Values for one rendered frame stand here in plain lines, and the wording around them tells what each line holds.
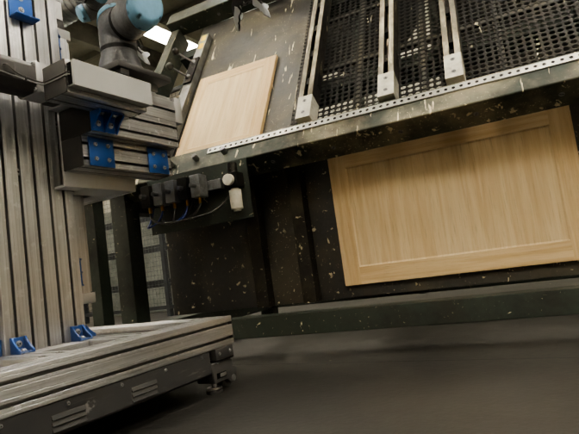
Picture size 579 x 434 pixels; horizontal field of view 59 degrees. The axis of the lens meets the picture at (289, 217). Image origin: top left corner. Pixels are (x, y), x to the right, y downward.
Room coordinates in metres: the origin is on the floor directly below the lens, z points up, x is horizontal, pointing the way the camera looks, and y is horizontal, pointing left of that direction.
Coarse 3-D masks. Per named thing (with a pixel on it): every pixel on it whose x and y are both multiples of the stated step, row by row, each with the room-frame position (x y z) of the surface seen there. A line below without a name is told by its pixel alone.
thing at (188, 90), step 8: (200, 40) 2.69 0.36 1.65; (208, 40) 2.68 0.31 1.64; (200, 48) 2.64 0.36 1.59; (208, 48) 2.67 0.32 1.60; (200, 56) 2.59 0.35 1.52; (200, 64) 2.58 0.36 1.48; (200, 72) 2.57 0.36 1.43; (192, 80) 2.50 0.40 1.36; (184, 88) 2.49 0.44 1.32; (192, 88) 2.49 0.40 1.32; (184, 96) 2.44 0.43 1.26; (192, 96) 2.48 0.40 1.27; (184, 104) 2.41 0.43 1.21; (184, 112) 2.41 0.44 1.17; (184, 120) 2.40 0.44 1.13
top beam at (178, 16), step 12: (216, 0) 2.73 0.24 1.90; (264, 0) 2.65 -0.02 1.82; (180, 12) 2.86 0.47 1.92; (192, 12) 2.78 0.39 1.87; (204, 12) 2.75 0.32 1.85; (216, 12) 2.74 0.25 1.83; (228, 12) 2.74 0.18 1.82; (168, 24) 2.85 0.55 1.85; (180, 24) 2.84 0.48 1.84; (192, 24) 2.83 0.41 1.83; (204, 24) 2.82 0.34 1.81
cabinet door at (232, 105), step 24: (240, 72) 2.38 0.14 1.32; (264, 72) 2.29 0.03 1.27; (216, 96) 2.36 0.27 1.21; (240, 96) 2.27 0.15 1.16; (264, 96) 2.19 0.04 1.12; (192, 120) 2.34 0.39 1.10; (216, 120) 2.26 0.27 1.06; (240, 120) 2.18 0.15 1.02; (264, 120) 2.12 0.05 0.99; (192, 144) 2.24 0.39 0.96; (216, 144) 2.16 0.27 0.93
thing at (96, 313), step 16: (96, 208) 2.11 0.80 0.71; (96, 224) 2.11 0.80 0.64; (96, 240) 2.10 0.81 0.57; (96, 256) 2.10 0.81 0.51; (96, 272) 2.10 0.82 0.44; (96, 288) 2.10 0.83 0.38; (96, 304) 2.11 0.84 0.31; (112, 304) 2.15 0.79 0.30; (96, 320) 2.11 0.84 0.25; (112, 320) 2.14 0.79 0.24
